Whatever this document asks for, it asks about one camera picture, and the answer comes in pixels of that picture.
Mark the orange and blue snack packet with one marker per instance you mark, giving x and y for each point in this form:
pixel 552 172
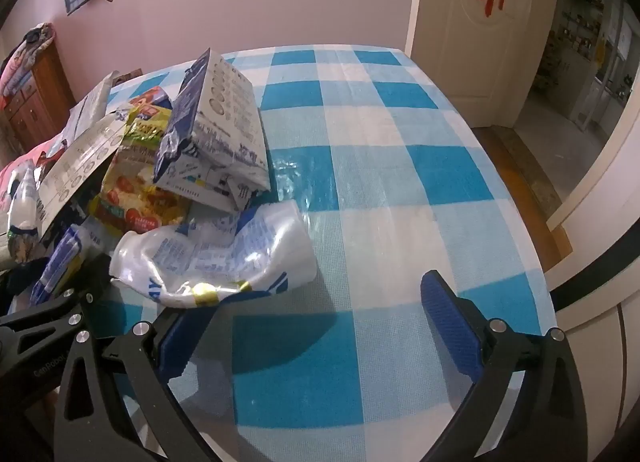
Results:
pixel 150 99

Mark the large white snack bag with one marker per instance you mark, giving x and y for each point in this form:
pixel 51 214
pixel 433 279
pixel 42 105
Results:
pixel 75 166

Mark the blue checkered tablecloth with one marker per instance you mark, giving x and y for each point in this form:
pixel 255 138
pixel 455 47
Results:
pixel 380 166

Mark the white framed glass door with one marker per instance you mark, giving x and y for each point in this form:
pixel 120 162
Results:
pixel 607 66

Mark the clear printed plastic bag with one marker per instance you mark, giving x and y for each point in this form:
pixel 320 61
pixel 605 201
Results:
pixel 215 252

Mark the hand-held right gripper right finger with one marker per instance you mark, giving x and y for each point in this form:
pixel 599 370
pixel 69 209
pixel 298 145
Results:
pixel 450 322

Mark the pile of folded blankets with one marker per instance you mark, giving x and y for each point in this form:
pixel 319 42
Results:
pixel 25 56

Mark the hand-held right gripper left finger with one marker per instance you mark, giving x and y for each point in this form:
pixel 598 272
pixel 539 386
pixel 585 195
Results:
pixel 185 337

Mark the pink printed blanket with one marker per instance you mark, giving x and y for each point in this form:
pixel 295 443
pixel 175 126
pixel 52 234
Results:
pixel 12 169

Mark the blue and white milk carton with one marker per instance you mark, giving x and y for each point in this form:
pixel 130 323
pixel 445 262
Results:
pixel 215 141

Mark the yellow red snack packet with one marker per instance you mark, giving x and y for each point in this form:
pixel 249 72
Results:
pixel 140 192

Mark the silver white snack bag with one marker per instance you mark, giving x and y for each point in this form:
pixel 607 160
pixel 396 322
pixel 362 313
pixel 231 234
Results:
pixel 92 104

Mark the clear plastic bottle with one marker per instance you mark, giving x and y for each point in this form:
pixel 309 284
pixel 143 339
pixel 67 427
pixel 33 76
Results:
pixel 22 207

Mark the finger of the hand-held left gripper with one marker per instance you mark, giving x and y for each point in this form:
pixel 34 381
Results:
pixel 45 314
pixel 27 367

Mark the yellow green snack packet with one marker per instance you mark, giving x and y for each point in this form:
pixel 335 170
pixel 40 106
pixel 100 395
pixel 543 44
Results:
pixel 145 129

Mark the brown wooden cabinet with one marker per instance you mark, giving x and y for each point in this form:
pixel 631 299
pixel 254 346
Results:
pixel 35 96

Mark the white cupboard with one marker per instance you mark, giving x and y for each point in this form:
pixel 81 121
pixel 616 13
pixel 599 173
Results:
pixel 595 372

